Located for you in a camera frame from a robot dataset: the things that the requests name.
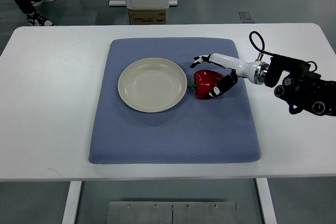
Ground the white left table leg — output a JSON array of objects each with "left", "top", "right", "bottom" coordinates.
[{"left": 62, "top": 181, "right": 82, "bottom": 224}]

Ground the small grey floor hatch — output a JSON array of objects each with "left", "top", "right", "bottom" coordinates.
[{"left": 238, "top": 12, "right": 254, "bottom": 20}]

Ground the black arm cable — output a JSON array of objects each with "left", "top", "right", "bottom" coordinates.
[{"left": 249, "top": 30, "right": 274, "bottom": 61}]

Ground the cream round plate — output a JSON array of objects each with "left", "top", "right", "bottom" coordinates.
[{"left": 118, "top": 58, "right": 187, "bottom": 113}]

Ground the white table leg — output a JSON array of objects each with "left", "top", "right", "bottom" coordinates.
[
  {"left": 255, "top": 178, "right": 277, "bottom": 224},
  {"left": 62, "top": 181, "right": 82, "bottom": 224}
]

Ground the blue quilted mat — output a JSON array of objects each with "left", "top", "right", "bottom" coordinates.
[{"left": 89, "top": 37, "right": 261, "bottom": 164}]

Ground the white right table leg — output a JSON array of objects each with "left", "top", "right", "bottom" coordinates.
[{"left": 255, "top": 178, "right": 277, "bottom": 224}]

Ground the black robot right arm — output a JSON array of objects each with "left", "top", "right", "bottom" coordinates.
[{"left": 264, "top": 53, "right": 335, "bottom": 116}]

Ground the metal floor plate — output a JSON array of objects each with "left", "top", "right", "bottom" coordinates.
[{"left": 107, "top": 201, "right": 239, "bottom": 223}]

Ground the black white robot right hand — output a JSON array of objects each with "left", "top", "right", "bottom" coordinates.
[{"left": 190, "top": 53, "right": 268, "bottom": 93}]

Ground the red bell pepper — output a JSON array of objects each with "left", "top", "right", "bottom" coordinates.
[{"left": 188, "top": 70, "right": 224, "bottom": 100}]

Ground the cardboard box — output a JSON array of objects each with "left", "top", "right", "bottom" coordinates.
[{"left": 128, "top": 9, "right": 166, "bottom": 25}]

